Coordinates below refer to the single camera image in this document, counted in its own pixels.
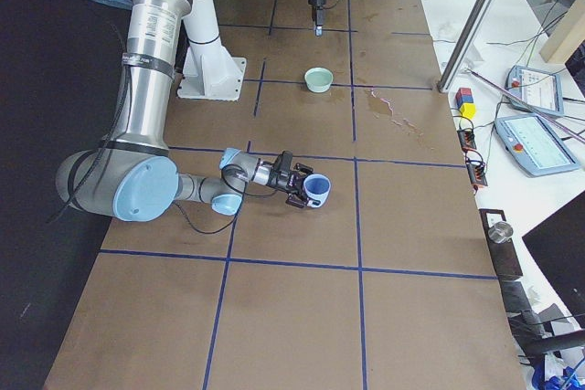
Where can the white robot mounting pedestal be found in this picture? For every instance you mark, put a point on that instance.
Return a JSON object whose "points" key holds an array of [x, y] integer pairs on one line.
{"points": [[209, 72]]}

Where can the wooden board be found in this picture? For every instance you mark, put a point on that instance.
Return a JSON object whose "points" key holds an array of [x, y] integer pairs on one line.
{"points": [[567, 36]]}

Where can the brown paper table cover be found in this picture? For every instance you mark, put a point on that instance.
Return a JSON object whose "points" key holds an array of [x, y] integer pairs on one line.
{"points": [[288, 211]]}

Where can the blue wooden block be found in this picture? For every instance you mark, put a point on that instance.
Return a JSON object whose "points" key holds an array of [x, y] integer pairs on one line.
{"points": [[464, 100]]}

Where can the right black power connector box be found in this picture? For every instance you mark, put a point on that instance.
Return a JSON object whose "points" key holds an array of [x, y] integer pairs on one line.
{"points": [[476, 172]]}

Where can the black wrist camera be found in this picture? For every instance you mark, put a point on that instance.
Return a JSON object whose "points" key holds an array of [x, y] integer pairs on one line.
{"points": [[284, 162]]}

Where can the black flat box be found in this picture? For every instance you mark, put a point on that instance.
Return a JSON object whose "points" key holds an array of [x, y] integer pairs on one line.
{"points": [[503, 255]]}

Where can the blue-grey plastic cup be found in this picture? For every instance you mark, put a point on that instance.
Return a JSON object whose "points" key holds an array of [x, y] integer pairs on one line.
{"points": [[317, 188]]}

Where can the silver metal cylinder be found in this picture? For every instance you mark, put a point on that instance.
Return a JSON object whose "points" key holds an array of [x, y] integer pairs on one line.
{"points": [[500, 232]]}

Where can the far blue teach pendant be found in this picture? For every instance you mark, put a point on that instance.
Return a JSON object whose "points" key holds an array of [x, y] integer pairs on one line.
{"points": [[537, 88]]}

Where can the yellow wooden block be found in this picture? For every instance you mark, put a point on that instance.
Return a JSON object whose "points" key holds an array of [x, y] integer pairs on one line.
{"points": [[467, 110]]}

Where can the left black power connector box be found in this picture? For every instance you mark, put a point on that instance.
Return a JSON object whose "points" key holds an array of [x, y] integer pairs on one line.
{"points": [[467, 140]]}

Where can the near blue teach pendant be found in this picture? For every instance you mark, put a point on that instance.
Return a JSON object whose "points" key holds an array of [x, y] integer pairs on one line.
{"points": [[534, 145]]}

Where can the black monitor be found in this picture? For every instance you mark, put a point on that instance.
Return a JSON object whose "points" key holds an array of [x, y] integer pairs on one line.
{"points": [[557, 246]]}

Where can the black power connector box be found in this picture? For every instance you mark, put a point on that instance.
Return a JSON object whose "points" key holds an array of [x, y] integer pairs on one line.
{"points": [[476, 172], [467, 140]]}

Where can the aluminium frame post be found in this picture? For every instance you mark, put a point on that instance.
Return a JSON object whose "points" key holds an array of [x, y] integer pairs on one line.
{"points": [[466, 38]]}

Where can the red wooden block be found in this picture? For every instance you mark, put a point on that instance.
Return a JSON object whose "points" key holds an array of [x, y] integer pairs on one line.
{"points": [[464, 94]]}

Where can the light green bowl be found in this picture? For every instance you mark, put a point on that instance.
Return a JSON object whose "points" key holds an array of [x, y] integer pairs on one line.
{"points": [[318, 79]]}

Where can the blue teach pendant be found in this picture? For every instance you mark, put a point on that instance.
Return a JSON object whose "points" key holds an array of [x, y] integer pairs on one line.
{"points": [[537, 88], [534, 145]]}

